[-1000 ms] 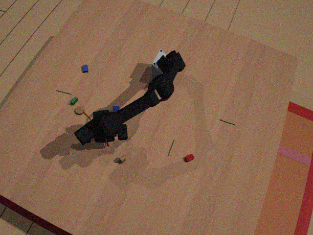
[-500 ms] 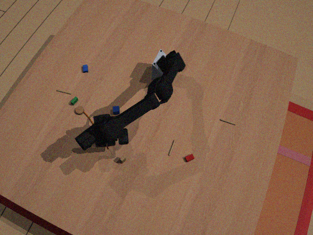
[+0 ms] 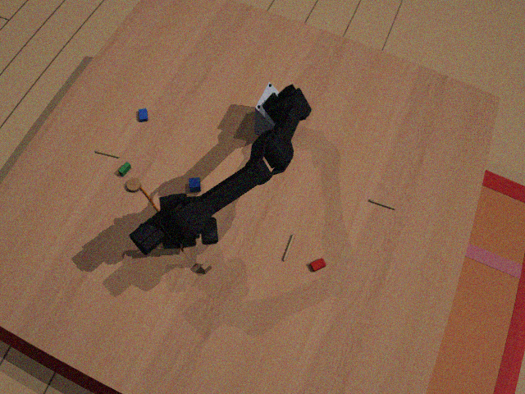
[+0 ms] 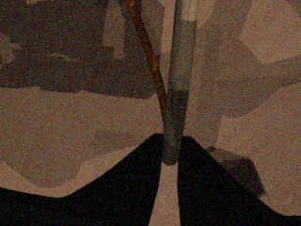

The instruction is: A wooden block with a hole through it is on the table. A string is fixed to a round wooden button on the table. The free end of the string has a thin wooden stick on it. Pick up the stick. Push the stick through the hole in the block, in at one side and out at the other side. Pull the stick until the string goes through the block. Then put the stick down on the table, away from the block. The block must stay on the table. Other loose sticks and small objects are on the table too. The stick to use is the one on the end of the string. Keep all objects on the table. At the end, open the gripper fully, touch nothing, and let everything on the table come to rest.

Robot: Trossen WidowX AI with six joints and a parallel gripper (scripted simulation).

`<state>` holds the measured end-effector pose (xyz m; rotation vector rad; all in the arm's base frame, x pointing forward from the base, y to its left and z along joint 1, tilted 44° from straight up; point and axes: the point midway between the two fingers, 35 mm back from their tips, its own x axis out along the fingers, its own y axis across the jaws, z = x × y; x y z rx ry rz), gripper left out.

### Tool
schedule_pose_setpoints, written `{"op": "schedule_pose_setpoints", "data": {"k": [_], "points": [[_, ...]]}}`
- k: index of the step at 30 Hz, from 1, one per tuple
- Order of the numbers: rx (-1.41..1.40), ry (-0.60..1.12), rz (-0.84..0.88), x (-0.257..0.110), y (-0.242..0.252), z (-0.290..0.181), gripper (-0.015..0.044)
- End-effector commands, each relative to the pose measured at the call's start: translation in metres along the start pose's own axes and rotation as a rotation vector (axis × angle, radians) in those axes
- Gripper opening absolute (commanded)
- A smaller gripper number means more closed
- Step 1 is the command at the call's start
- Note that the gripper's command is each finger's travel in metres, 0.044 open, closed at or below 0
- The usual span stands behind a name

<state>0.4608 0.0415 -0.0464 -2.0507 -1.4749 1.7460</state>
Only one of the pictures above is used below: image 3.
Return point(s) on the small red block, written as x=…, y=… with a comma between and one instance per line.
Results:
x=319, y=263

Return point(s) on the small green block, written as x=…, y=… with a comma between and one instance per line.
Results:
x=125, y=168

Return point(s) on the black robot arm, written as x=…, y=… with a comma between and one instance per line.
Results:
x=181, y=218

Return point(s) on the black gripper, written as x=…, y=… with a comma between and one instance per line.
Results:
x=208, y=237

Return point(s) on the round wooden button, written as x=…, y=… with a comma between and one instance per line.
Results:
x=133, y=184

